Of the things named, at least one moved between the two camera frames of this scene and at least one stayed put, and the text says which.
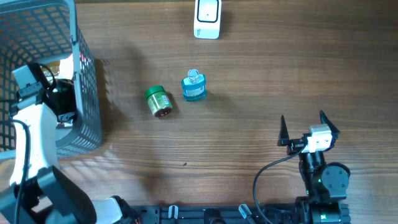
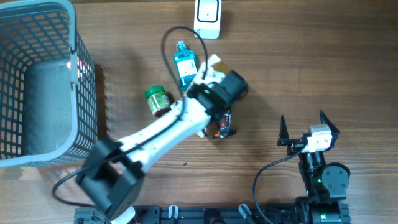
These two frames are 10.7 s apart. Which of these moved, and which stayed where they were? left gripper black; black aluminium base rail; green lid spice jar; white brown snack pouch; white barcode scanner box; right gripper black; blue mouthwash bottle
Moved: blue mouthwash bottle; left gripper black; white brown snack pouch
Stayed: right gripper black; white barcode scanner box; black aluminium base rail; green lid spice jar
